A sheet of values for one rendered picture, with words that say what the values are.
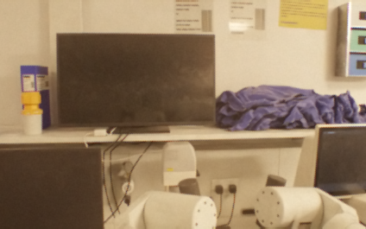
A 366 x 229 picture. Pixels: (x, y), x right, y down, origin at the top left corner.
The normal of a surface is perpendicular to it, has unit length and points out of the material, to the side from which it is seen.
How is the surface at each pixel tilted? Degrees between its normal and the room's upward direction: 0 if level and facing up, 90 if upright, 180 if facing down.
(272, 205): 79
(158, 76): 86
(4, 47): 90
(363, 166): 93
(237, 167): 90
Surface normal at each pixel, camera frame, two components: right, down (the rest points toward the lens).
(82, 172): 0.11, 0.06
